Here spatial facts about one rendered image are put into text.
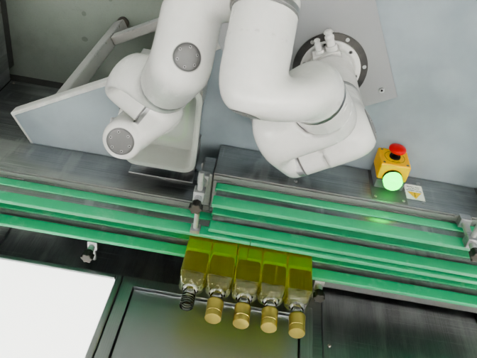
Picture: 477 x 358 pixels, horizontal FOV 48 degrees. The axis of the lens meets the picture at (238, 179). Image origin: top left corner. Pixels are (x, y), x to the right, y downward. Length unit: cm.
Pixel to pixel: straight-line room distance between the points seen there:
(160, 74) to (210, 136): 64
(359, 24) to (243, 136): 39
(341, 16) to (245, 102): 53
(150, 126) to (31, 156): 54
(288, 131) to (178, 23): 22
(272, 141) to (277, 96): 18
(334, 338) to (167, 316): 41
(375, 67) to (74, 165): 75
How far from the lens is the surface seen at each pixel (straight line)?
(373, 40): 115
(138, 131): 98
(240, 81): 63
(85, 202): 132
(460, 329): 154
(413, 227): 127
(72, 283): 136
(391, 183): 128
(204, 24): 72
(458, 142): 137
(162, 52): 71
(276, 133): 79
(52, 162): 142
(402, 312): 150
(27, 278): 139
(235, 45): 65
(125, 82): 87
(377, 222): 125
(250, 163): 128
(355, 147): 89
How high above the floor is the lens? 187
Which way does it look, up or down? 53 degrees down
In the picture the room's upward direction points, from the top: 170 degrees counter-clockwise
